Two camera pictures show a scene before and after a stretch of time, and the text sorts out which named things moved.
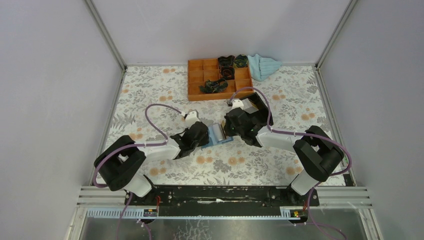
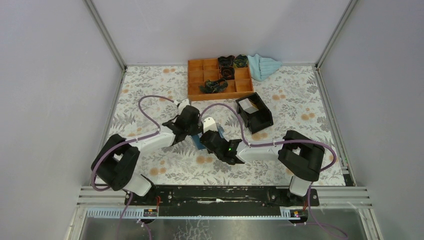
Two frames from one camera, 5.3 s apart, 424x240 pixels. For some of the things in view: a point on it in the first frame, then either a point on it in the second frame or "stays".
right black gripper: [228, 132] → [216, 132]
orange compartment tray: [199, 71] stays
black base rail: [223, 200] stays
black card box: [262, 113] stays
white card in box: [248, 107] stays
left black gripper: [204, 141] → [198, 130]
